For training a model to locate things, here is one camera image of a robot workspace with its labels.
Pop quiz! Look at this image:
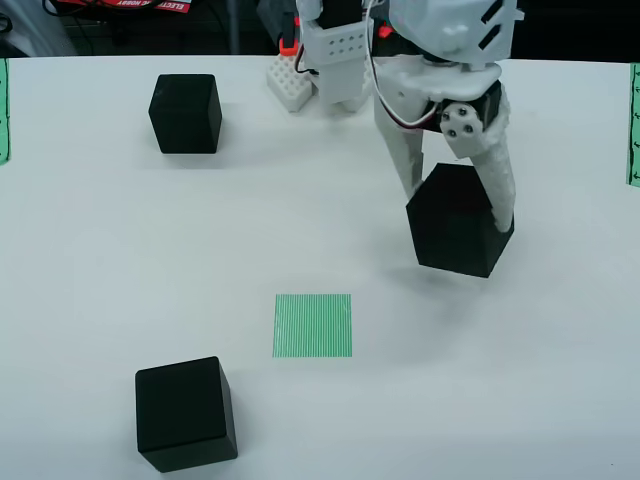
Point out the green paper strip with arrows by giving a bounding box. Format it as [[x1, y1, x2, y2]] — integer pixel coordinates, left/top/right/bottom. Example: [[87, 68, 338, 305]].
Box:
[[624, 62, 640, 189], [0, 57, 12, 167]]

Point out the pale grey plastic bag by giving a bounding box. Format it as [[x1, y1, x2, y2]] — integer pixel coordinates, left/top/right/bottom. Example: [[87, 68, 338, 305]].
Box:
[[0, 0, 76, 57]]

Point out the white red servo cable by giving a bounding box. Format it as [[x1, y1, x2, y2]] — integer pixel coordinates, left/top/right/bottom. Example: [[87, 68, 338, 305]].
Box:
[[362, 2, 444, 134]]

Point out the red printed box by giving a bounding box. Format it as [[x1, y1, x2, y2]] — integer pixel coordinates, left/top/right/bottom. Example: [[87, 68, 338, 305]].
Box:
[[54, 0, 194, 15]]

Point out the green striped square marker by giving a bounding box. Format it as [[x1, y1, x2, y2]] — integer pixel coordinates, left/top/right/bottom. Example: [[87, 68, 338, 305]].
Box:
[[272, 293, 353, 359]]

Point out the black cube block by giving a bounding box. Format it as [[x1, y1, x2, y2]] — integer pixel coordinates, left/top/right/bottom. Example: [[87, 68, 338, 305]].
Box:
[[147, 73, 223, 155], [405, 162, 516, 280], [134, 355, 239, 474]]

